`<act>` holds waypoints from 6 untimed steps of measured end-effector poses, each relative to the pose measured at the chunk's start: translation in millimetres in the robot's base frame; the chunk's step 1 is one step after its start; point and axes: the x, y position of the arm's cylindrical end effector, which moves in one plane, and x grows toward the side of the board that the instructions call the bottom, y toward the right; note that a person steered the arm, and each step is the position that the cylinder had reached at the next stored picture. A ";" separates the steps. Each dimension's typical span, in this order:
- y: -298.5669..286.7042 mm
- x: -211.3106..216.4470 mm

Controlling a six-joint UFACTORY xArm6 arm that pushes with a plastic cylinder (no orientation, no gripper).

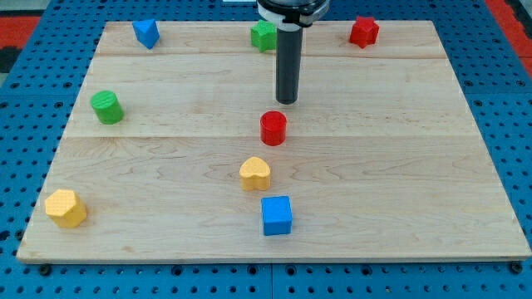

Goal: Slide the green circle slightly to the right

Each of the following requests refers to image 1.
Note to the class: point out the blue cube block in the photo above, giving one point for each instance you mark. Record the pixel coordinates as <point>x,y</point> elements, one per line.
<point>276,215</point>

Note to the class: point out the yellow hexagon block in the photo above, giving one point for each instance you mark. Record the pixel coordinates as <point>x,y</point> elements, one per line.
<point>65,208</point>

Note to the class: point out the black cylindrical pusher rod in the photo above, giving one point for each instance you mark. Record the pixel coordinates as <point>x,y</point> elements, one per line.
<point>288,62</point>

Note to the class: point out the red star block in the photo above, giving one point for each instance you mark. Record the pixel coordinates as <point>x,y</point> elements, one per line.
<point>364,31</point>

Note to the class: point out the yellow heart block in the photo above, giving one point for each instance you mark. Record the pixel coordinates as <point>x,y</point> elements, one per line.
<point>255,174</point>

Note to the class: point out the green star block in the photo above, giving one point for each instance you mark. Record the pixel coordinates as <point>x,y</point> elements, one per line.
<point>264,36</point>

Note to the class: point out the red cylinder block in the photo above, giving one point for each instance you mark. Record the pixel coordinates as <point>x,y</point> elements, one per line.
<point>273,126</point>

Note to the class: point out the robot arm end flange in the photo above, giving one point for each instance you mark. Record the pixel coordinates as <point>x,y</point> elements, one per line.
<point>292,15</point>

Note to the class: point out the green cylinder block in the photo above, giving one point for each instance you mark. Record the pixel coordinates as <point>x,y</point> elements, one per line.
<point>107,107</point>

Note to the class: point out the blue triangle block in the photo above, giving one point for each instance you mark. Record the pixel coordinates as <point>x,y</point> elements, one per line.
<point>146,32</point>

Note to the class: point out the wooden board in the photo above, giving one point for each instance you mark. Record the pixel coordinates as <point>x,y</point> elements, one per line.
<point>382,161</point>

